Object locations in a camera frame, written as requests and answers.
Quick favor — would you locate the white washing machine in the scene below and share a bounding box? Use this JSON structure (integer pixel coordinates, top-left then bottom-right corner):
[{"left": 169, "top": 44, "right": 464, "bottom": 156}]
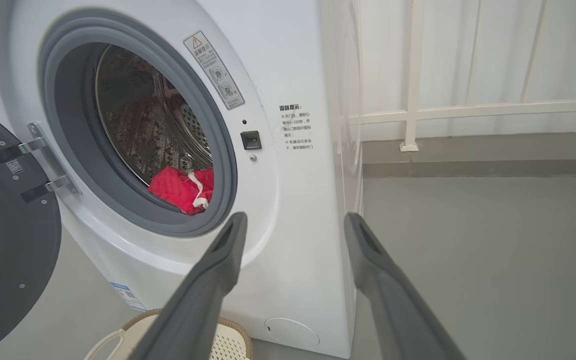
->
[{"left": 0, "top": 0, "right": 364, "bottom": 360}]

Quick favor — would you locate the cream perforated laundry basket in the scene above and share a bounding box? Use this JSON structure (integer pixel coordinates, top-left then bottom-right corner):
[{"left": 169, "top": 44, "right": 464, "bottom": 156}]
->
[{"left": 84, "top": 309, "right": 254, "bottom": 360}]

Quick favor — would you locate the grey rubber door gasket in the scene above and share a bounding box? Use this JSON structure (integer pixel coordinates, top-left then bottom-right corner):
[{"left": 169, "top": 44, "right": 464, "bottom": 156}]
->
[{"left": 38, "top": 10, "right": 239, "bottom": 237}]

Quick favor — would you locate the chrome door hinge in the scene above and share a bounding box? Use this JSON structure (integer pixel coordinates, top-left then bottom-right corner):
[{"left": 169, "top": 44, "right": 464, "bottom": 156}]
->
[{"left": 0, "top": 122, "right": 81, "bottom": 203}]

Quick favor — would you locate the grey warning sticker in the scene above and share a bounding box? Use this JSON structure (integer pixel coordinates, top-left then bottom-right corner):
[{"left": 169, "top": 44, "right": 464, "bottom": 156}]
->
[{"left": 184, "top": 31, "right": 245, "bottom": 110}]

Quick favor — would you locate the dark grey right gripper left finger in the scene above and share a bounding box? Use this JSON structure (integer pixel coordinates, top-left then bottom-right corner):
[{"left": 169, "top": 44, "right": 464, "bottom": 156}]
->
[{"left": 128, "top": 212, "right": 249, "bottom": 360}]

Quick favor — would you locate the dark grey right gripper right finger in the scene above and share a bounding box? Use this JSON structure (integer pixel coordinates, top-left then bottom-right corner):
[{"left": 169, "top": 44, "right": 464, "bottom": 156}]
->
[{"left": 344, "top": 212, "right": 466, "bottom": 360}]

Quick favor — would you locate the white metal railing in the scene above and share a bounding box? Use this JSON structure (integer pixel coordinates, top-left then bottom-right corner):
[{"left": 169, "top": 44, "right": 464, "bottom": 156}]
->
[{"left": 340, "top": 0, "right": 576, "bottom": 152}]

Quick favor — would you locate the round drain filter cover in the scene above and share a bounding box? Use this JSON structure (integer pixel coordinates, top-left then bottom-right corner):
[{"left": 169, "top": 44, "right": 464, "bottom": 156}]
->
[{"left": 264, "top": 318, "right": 320, "bottom": 350}]

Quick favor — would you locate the red and white garment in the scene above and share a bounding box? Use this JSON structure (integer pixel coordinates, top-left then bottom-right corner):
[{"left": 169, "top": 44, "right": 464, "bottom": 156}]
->
[{"left": 148, "top": 166, "right": 215, "bottom": 216}]

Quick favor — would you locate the blue energy label sticker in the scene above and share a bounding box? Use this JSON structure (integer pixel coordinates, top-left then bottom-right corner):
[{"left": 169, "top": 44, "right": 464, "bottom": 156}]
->
[{"left": 110, "top": 282, "right": 148, "bottom": 312}]

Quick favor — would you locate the black round glass washer door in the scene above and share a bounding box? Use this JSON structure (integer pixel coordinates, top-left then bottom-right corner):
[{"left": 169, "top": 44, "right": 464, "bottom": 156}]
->
[{"left": 0, "top": 102, "right": 63, "bottom": 360}]

